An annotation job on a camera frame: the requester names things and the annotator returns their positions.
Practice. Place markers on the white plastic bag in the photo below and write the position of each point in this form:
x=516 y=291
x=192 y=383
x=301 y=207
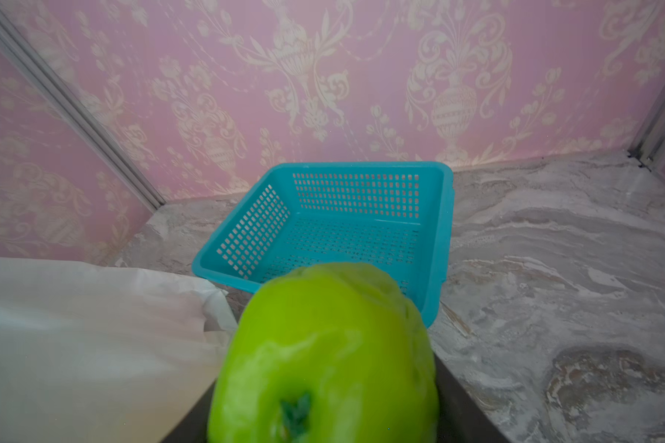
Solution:
x=97 y=354

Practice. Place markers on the aluminium corner post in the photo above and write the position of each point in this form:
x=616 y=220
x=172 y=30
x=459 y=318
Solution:
x=41 y=76
x=648 y=147

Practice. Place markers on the teal plastic basket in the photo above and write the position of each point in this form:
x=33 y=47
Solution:
x=397 y=216

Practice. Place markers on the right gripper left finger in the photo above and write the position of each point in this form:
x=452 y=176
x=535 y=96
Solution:
x=193 y=427

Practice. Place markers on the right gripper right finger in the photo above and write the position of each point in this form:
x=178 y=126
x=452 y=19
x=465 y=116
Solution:
x=461 y=420

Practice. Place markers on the right aluminium corner post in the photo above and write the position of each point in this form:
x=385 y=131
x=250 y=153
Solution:
x=648 y=147

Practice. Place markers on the left aluminium corner post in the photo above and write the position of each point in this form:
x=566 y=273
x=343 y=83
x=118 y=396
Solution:
x=41 y=76

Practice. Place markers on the green apple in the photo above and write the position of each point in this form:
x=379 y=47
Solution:
x=328 y=353

